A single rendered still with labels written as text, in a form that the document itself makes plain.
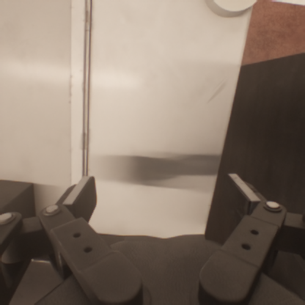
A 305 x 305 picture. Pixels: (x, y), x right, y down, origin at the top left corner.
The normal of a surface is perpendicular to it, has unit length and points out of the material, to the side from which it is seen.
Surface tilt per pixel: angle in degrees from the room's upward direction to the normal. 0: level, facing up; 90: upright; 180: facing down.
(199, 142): 0
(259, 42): 0
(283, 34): 0
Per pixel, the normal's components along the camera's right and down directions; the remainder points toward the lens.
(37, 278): 0.00, 0.30
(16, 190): 0.11, -0.95
